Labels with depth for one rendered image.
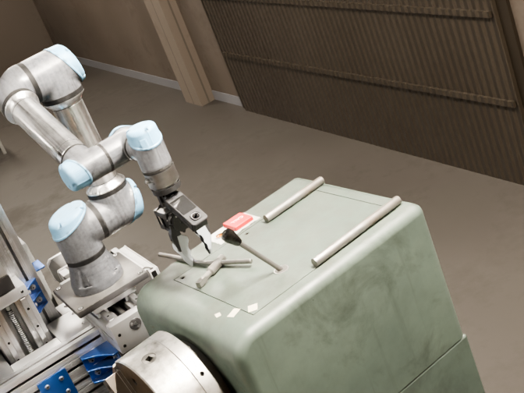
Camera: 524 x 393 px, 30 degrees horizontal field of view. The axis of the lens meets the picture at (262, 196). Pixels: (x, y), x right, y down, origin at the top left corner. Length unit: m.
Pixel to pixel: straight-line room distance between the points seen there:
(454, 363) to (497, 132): 2.52
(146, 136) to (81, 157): 0.17
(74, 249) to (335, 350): 0.84
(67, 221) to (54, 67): 0.41
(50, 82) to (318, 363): 1.01
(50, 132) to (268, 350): 0.76
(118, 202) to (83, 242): 0.15
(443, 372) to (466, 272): 1.94
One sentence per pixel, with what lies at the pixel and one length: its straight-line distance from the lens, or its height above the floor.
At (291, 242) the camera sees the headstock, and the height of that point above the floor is 1.26.
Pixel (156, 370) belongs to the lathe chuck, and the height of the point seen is 1.22.
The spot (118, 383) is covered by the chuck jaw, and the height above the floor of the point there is 1.18.
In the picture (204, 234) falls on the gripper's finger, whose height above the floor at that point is 1.34.
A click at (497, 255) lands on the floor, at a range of 4.46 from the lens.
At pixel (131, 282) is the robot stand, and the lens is 2.72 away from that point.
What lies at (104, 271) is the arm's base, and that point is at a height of 1.21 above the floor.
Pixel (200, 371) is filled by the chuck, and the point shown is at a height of 1.18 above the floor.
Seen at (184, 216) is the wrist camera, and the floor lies 1.43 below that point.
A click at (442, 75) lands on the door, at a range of 5.02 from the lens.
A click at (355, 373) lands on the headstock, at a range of 2.30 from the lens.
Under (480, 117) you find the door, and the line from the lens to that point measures 4.94.
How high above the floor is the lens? 2.31
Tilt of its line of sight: 24 degrees down
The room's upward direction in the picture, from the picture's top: 22 degrees counter-clockwise
